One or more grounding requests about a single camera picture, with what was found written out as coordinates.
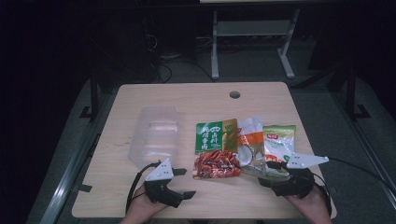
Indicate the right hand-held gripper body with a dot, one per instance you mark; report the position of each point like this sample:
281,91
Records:
295,185

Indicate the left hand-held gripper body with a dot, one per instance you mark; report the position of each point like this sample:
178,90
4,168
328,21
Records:
162,189

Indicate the white and orange coconut packet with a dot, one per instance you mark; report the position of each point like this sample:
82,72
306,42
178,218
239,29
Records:
250,146

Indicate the clear plastic container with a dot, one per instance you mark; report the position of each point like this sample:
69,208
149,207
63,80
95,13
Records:
155,137

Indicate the green and red seasoning packet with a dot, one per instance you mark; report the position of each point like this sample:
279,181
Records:
214,146

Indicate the person's left hand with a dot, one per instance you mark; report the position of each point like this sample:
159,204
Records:
141,207

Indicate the person's right hand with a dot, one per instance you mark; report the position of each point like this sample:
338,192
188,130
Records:
311,207

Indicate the green and white powder packet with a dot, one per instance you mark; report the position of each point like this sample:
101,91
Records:
280,143

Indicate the black tape piece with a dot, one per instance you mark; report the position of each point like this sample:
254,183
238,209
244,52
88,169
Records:
85,188

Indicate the black metal stand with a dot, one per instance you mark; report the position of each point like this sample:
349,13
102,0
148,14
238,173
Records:
93,96
351,96

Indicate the white metal stand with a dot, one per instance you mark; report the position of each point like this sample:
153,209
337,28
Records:
249,28

